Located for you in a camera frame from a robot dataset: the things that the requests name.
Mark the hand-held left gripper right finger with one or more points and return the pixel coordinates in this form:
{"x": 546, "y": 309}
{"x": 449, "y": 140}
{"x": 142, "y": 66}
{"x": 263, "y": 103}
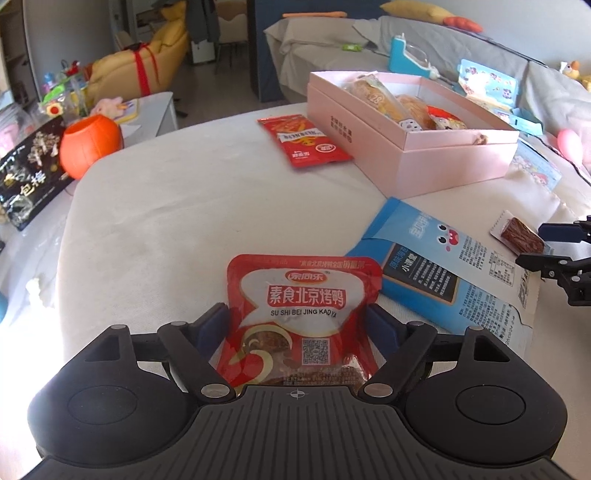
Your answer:
{"x": 381, "y": 324}

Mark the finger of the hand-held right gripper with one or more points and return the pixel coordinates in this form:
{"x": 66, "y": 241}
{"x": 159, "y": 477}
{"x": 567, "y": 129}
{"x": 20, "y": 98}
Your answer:
{"x": 561, "y": 272}
{"x": 565, "y": 232}

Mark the orange pumpkin bucket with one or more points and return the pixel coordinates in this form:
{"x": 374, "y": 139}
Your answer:
{"x": 90, "y": 143}

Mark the pink cardboard box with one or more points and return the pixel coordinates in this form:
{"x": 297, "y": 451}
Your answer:
{"x": 369, "y": 138}

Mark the pink plush toy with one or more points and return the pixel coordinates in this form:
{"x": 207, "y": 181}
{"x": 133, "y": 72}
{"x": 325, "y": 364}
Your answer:
{"x": 108, "y": 106}

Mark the pink balloon toy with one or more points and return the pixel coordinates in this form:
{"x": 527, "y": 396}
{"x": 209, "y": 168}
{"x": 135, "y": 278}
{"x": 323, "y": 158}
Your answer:
{"x": 572, "y": 144}

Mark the yellow duck toy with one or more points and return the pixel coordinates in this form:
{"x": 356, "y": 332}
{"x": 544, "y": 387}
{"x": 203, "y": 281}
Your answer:
{"x": 572, "y": 70}

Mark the blue cartoon picture book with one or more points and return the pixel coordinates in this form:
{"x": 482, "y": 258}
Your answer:
{"x": 489, "y": 83}

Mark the clear wrapped bread packet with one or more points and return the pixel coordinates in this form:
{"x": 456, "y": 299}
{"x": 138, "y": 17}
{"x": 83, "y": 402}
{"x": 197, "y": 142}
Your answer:
{"x": 371, "y": 92}
{"x": 415, "y": 110}

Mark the blue white toy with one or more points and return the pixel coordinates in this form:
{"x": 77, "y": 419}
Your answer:
{"x": 408, "y": 57}

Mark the red cartoon snack packet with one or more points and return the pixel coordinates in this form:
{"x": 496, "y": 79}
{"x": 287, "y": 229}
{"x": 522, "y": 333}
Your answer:
{"x": 450, "y": 122}

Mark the black printed bag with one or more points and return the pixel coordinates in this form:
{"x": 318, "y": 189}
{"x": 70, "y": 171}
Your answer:
{"x": 27, "y": 170}

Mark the red orange snack packet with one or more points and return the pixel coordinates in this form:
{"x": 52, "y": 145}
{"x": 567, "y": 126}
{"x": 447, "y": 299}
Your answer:
{"x": 302, "y": 141}

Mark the dark blue partition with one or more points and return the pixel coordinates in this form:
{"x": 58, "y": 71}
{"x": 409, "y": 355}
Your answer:
{"x": 263, "y": 50}

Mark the orange carrot toy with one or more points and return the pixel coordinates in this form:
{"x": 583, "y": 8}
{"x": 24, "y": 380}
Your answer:
{"x": 464, "y": 21}

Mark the large blue snack packet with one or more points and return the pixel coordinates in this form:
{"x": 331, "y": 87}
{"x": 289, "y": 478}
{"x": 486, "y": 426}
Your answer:
{"x": 438, "y": 272}

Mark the red white snack packet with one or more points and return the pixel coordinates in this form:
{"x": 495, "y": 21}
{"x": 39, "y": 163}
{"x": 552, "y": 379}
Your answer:
{"x": 300, "y": 300}

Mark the small brown snack packet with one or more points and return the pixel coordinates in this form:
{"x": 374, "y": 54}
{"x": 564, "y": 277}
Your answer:
{"x": 519, "y": 233}

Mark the yellow pillow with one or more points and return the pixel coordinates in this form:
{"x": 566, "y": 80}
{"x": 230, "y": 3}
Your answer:
{"x": 415, "y": 8}

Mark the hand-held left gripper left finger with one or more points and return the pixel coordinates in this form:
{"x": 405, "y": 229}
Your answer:
{"x": 216, "y": 323}

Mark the yellow bean bag chair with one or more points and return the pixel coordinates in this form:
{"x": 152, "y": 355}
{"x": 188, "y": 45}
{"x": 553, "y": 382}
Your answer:
{"x": 138, "y": 60}

